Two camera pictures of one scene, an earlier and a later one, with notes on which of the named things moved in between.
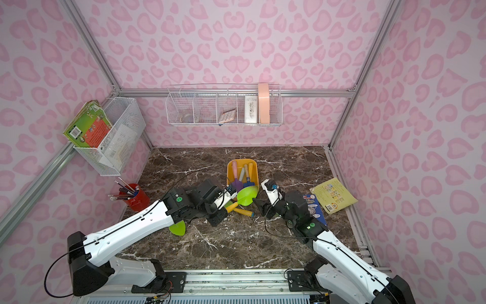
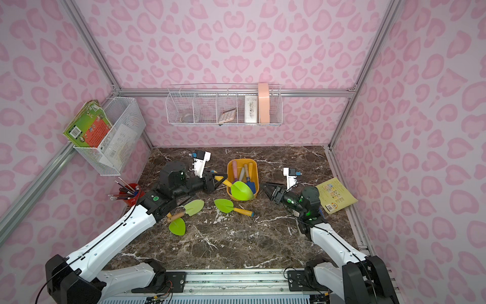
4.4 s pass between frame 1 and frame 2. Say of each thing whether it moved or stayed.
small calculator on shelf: stayed
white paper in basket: stayed
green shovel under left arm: stayed
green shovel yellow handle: moved
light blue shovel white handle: stayed
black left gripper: moved
